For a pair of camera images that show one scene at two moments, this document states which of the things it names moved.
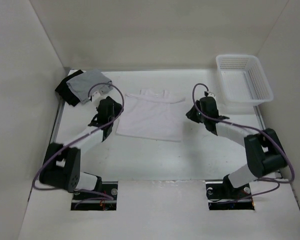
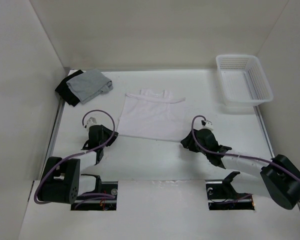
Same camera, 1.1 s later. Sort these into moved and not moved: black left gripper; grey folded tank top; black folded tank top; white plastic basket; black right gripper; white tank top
Moved: black right gripper; black left gripper
Not moved: white tank top; white plastic basket; grey folded tank top; black folded tank top
